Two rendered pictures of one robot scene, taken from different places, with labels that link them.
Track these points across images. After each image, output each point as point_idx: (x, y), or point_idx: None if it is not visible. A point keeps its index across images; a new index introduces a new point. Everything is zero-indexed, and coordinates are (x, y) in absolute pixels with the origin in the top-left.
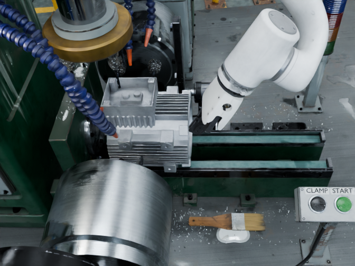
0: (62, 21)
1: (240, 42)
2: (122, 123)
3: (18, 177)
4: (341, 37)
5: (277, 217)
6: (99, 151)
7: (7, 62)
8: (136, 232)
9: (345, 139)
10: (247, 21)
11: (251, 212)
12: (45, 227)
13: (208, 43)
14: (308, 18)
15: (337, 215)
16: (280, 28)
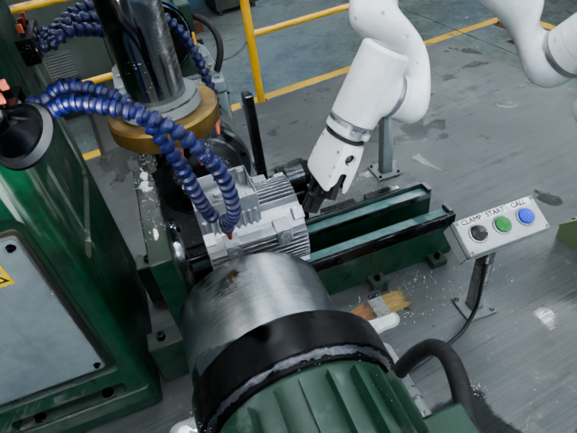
0: None
1: (348, 82)
2: None
3: (114, 334)
4: None
5: (416, 287)
6: (194, 279)
7: (63, 185)
8: None
9: (438, 191)
10: (279, 113)
11: (387, 293)
12: (195, 367)
13: (248, 144)
14: (403, 43)
15: (501, 238)
16: (391, 50)
